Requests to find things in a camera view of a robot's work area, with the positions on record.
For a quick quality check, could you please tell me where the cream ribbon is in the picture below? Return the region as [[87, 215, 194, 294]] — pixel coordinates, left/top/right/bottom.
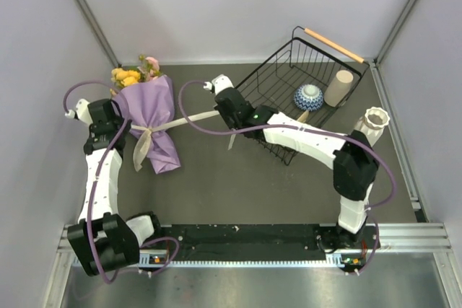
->
[[130, 109, 239, 173]]

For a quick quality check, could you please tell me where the purple pink wrapping paper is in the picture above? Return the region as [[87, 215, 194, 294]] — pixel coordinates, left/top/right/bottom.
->
[[113, 75, 180, 174]]

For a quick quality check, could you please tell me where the yellow pink flower bunch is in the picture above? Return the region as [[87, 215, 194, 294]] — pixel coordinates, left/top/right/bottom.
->
[[110, 55, 163, 97]]

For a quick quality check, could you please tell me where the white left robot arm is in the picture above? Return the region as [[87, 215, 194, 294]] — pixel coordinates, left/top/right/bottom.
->
[[67, 99, 164, 276]]

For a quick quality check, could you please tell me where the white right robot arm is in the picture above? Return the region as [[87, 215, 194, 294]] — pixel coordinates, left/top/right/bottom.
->
[[212, 87, 379, 247]]

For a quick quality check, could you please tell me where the white ribbed vase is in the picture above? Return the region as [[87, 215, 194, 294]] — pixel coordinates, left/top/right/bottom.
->
[[354, 107, 391, 147]]

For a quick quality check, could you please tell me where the wooden spatula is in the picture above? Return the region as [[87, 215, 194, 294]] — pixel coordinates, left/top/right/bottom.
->
[[297, 110, 310, 123]]

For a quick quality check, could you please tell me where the blue white patterned bowl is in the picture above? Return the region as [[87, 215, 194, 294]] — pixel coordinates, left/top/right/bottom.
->
[[293, 84, 324, 112]]

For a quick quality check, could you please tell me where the beige cylindrical cup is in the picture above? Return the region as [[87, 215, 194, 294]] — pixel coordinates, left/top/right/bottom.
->
[[324, 70, 354, 107]]

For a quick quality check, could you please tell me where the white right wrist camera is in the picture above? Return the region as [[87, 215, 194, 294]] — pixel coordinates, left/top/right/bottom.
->
[[203, 74, 234, 96]]

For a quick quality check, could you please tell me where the black wire basket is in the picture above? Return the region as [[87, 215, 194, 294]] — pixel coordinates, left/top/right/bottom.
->
[[230, 26, 371, 167]]

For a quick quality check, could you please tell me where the far wooden basket handle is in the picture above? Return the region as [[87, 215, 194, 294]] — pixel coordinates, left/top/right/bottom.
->
[[303, 28, 365, 63]]

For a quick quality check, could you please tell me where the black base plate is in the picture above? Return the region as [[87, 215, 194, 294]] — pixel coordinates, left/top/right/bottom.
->
[[136, 224, 382, 262]]

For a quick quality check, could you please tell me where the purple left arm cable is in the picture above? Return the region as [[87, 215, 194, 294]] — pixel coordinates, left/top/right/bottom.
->
[[63, 79, 180, 285]]

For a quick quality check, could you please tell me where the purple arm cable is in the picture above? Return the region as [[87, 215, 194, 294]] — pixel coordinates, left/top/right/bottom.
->
[[178, 80, 398, 276], [63, 79, 180, 285]]

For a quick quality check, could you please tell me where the aluminium corner post left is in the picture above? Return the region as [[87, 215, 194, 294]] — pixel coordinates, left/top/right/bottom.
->
[[74, 0, 120, 67]]

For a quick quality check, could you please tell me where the aluminium corner post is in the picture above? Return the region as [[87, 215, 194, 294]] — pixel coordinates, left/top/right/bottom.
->
[[373, 0, 419, 66], [74, 0, 120, 67]]

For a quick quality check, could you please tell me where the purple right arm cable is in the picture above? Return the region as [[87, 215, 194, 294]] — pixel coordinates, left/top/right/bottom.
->
[[178, 80, 398, 276]]

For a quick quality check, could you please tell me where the aluminium front rail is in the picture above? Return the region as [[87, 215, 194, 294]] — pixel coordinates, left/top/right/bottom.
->
[[57, 223, 452, 269]]

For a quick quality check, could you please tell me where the aluminium corner post right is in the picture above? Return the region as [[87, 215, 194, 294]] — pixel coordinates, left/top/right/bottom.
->
[[373, 0, 419, 66]]

